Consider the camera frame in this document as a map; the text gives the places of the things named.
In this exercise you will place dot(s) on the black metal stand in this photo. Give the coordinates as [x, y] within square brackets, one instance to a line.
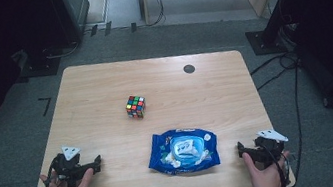
[267, 40]

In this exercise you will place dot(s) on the dark cabinet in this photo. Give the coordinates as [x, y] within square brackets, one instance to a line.
[73, 10]

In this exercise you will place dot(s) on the dark round table grommet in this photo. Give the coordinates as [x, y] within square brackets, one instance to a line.
[189, 69]

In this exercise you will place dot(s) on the angled black floor tape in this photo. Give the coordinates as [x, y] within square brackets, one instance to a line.
[46, 104]

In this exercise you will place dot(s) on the black stand base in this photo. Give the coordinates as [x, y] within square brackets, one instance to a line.
[39, 68]

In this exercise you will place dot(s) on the blue wet wipes pack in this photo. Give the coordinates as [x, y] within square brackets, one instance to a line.
[184, 151]

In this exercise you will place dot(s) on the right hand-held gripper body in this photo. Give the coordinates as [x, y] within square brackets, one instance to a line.
[269, 149]

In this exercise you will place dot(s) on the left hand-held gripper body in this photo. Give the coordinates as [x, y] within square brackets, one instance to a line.
[67, 170]

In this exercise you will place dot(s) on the person's right hand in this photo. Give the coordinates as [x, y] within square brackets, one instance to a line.
[268, 182]

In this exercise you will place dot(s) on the colourful puzzle cube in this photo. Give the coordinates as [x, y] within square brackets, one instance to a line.
[135, 106]

